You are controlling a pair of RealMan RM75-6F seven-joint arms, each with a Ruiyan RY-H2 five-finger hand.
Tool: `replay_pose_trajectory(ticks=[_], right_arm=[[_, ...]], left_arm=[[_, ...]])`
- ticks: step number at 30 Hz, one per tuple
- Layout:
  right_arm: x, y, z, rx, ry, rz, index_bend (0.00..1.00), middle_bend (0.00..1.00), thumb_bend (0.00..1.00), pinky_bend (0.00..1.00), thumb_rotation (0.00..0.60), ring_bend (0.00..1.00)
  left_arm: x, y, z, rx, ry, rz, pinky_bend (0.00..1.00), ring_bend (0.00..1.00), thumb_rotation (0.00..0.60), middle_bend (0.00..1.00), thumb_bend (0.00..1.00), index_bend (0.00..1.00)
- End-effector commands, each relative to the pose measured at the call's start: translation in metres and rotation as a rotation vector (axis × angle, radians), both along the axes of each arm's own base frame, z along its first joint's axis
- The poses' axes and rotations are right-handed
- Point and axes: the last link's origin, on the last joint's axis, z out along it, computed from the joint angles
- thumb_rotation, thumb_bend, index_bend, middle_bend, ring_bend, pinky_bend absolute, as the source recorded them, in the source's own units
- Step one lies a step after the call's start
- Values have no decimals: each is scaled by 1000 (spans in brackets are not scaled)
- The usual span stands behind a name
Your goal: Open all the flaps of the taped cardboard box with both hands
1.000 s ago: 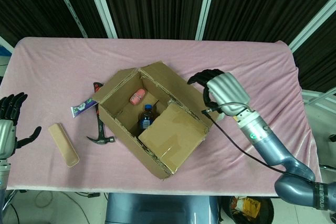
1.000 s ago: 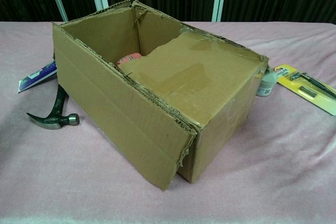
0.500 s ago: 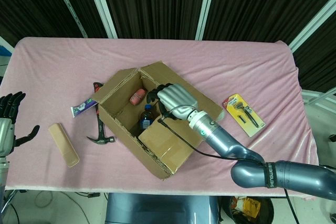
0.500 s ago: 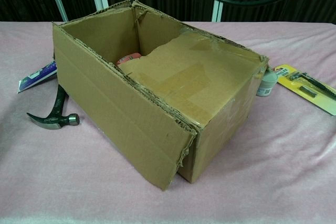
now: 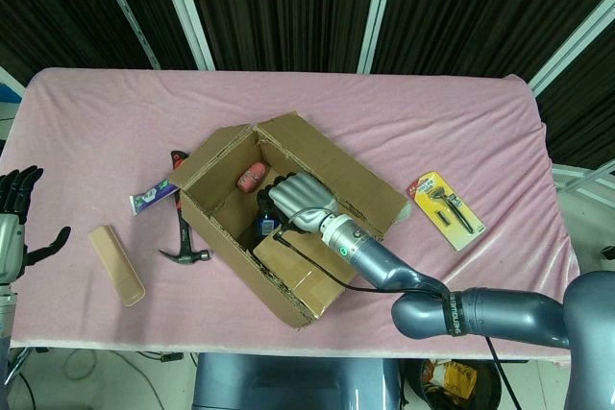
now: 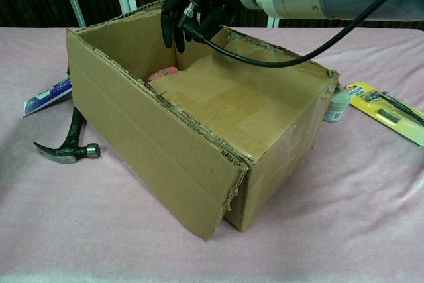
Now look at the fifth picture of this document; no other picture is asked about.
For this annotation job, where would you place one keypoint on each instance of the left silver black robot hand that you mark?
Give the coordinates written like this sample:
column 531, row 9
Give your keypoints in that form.
column 9, row 242

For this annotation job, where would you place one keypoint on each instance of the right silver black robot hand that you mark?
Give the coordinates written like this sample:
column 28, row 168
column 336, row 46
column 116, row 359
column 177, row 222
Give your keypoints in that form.
column 302, row 196

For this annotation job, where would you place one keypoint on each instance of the brown cardboard shipping box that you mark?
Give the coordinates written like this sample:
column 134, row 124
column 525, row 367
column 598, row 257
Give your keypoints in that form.
column 336, row 165

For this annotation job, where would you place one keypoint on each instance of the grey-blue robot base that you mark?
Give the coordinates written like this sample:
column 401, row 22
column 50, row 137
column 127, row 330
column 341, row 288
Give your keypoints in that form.
column 298, row 381

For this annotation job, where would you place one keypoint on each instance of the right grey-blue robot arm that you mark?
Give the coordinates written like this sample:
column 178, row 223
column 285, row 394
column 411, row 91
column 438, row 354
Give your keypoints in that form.
column 504, row 316

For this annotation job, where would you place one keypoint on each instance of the dark soda bottle blue label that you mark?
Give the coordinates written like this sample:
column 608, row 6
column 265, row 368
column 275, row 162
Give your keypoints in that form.
column 267, row 226

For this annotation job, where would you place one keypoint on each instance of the pink wrapped packet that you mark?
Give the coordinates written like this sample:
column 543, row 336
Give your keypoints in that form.
column 251, row 178

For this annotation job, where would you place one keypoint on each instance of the beige flat oblong case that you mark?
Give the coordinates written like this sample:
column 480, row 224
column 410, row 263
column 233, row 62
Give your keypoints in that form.
column 115, row 266

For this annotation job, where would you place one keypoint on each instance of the red black claw hammer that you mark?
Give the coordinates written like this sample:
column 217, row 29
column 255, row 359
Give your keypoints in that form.
column 183, row 237

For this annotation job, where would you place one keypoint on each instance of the yellow razor blister pack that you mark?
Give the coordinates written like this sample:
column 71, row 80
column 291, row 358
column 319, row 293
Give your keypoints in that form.
column 447, row 210

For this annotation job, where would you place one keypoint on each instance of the purple white toothpaste tube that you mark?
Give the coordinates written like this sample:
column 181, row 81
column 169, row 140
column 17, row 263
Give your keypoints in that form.
column 151, row 196

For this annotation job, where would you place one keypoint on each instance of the pink table cloth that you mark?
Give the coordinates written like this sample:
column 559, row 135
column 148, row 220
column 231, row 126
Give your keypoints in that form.
column 432, row 117

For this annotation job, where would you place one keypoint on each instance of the yellow snack wrapper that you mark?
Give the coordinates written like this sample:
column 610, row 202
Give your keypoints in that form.
column 459, row 374

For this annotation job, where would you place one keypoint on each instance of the black trash bin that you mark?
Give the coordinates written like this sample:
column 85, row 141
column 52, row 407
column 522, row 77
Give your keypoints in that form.
column 490, row 381

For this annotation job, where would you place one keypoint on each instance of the white frame post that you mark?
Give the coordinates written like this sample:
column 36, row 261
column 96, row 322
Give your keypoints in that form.
column 377, row 11
column 185, row 11
column 572, row 47

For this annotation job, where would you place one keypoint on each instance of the thin grey frame rail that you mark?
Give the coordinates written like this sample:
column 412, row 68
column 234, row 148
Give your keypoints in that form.
column 126, row 9

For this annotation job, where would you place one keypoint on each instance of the white low frame rail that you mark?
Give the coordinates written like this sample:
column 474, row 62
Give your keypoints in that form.
column 581, row 175

